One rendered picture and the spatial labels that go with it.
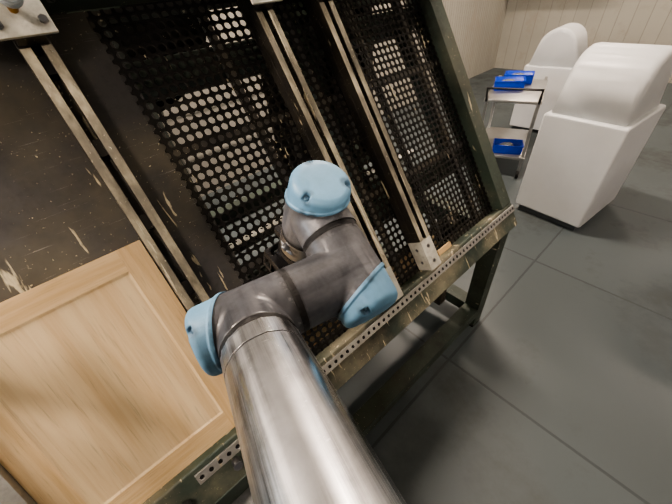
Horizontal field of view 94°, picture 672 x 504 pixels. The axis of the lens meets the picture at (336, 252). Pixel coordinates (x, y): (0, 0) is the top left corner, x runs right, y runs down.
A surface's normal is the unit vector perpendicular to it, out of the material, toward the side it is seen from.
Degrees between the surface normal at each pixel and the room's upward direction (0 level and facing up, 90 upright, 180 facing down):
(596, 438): 0
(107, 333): 57
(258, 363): 13
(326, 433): 29
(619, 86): 79
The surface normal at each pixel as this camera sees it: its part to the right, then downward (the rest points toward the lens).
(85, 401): 0.51, -0.04
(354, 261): 0.14, -0.43
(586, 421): -0.09, -0.76
